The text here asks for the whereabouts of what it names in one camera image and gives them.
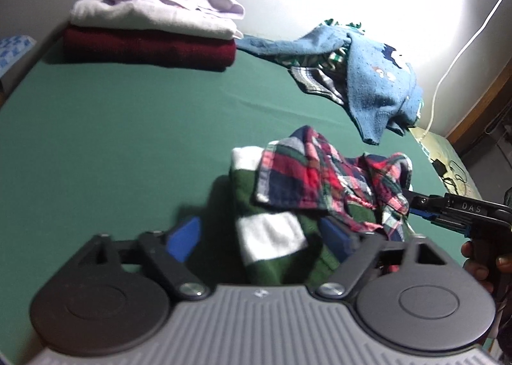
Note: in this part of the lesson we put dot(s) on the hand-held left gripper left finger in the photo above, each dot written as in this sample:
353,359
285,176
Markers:
186,237

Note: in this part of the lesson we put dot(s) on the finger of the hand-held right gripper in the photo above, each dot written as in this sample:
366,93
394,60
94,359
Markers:
424,200
426,215

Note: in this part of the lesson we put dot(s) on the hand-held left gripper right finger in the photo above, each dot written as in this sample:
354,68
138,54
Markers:
336,241

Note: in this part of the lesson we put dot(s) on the green white striped sweater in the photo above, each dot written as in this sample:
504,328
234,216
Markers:
272,237

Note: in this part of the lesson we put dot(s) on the person's right hand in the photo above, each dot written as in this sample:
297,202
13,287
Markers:
472,263

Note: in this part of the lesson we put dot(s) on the yellow patterned table cover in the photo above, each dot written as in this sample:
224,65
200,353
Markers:
440,145

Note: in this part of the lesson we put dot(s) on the blue knit sweater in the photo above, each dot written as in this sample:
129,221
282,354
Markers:
376,85

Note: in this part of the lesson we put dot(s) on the green table cover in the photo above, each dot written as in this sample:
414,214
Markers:
120,129

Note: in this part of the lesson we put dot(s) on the green white checked shirt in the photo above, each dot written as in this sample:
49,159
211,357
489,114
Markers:
334,59

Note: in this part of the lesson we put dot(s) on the maroon sweater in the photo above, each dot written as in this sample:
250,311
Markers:
152,49

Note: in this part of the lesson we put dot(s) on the white sweatshirt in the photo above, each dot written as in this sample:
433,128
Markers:
152,17

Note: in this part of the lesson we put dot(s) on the blue patterned towel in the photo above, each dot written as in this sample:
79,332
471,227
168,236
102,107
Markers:
14,53

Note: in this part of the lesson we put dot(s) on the wooden door frame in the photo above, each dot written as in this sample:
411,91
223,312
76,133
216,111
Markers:
484,109

